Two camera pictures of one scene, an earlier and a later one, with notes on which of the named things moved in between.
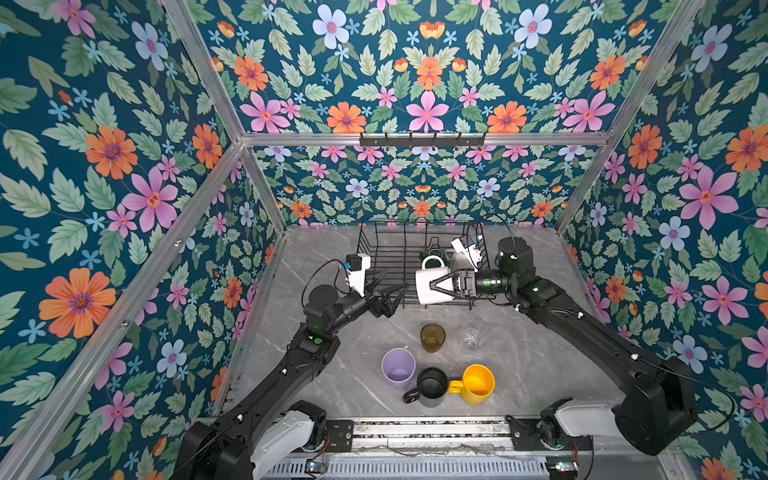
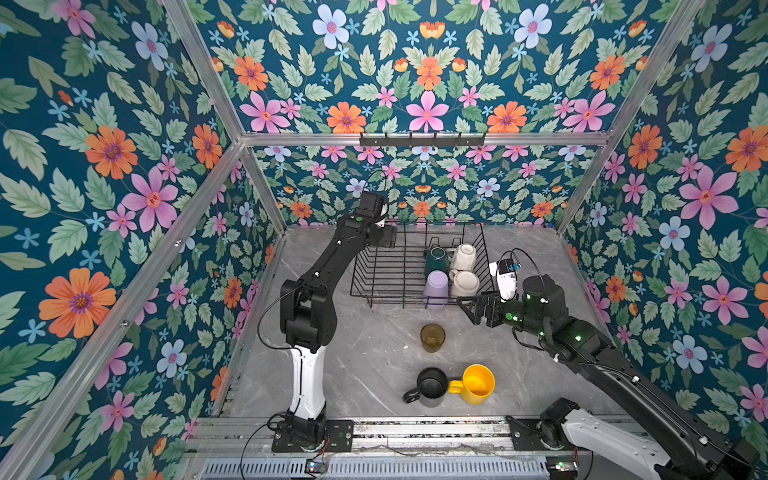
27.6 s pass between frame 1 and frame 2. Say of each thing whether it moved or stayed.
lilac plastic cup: moved
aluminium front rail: stayed
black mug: stayed
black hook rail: stayed
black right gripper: moved
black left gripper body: moved
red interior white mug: moved
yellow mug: stayed
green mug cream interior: stayed
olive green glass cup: stayed
